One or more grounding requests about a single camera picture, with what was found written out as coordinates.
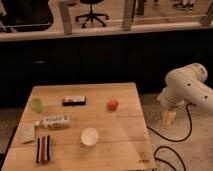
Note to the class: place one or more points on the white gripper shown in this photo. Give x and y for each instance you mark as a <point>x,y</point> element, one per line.
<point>168,98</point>

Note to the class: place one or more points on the red orange apple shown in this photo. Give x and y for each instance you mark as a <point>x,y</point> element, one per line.
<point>112,104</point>

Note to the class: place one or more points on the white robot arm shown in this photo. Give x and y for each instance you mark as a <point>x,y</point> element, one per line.
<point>185,84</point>

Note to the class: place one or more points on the green plastic cup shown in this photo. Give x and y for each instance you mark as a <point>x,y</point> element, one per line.
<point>36,105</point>

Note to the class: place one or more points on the wooden table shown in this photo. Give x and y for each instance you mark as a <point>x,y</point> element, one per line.
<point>123,144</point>

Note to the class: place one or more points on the black red white box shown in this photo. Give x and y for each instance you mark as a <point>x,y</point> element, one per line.
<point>73,100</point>

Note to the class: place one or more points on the white plastic bottle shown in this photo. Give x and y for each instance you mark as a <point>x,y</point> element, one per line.
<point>54,122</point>

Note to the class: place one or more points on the black office chair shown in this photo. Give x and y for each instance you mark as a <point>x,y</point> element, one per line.
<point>91,15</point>

